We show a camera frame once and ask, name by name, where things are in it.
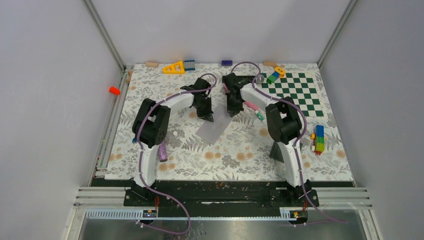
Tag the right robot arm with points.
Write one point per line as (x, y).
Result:
(283, 119)

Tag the aluminium side rail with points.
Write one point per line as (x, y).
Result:
(109, 132)

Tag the floral patterned table mat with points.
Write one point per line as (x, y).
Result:
(242, 151)

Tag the dark grey studded baseplate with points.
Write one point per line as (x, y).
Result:
(276, 153)

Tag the green blue toy brick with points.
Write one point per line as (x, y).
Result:
(273, 77)

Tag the yellow triangle shape toy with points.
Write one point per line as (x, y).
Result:
(174, 68)

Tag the wooden block by rail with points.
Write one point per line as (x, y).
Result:
(129, 77)

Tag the orange yellow ring toy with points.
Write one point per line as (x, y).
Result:
(279, 72)

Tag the light wooden block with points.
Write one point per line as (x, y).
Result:
(151, 64)

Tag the purple flat toy brick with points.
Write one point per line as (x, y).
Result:
(226, 62)

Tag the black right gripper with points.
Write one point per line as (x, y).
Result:
(233, 111)

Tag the grey and blue brick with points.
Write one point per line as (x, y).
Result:
(189, 65)

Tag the multicolour brick stack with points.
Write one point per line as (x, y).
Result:
(318, 140)

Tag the green white glue stick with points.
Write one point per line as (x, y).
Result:
(259, 116)

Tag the white perforated cable tray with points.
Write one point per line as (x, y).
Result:
(150, 215)

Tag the purple glitter microphone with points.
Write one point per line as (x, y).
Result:
(162, 152)

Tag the green white chessboard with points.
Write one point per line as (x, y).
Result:
(302, 87)

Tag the red plastic cylinder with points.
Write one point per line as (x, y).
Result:
(115, 91)

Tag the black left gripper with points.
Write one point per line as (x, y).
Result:
(207, 115)

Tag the pink microphone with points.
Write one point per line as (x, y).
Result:
(247, 103)

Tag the wooden block back right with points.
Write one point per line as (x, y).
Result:
(270, 64)

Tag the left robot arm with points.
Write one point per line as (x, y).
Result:
(152, 120)

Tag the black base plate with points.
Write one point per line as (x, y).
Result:
(214, 198)

